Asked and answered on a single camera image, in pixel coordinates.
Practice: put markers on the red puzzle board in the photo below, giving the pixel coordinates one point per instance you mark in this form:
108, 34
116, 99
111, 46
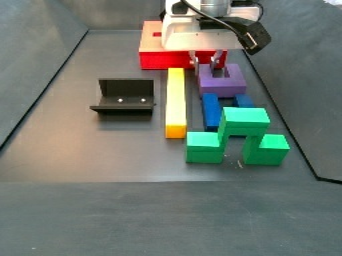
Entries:
154, 57

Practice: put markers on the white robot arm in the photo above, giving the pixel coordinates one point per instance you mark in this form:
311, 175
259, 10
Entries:
202, 25

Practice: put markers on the yellow long bar block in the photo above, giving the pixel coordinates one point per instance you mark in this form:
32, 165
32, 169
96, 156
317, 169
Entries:
175, 105

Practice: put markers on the blue U-shaped block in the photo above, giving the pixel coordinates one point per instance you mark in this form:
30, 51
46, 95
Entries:
213, 110

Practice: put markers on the black angle fixture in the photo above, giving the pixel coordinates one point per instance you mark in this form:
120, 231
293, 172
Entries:
126, 95

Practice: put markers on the green stepped arch block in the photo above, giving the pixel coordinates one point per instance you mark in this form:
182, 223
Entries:
263, 148

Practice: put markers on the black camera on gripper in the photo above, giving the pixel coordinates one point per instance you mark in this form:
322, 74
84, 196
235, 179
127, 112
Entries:
250, 32

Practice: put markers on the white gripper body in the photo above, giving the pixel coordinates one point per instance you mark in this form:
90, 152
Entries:
180, 30

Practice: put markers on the purple U-shaped block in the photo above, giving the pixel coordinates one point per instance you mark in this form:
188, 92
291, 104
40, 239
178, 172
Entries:
225, 86

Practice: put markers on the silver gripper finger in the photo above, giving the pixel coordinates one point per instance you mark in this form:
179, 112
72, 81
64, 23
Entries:
215, 60
194, 61

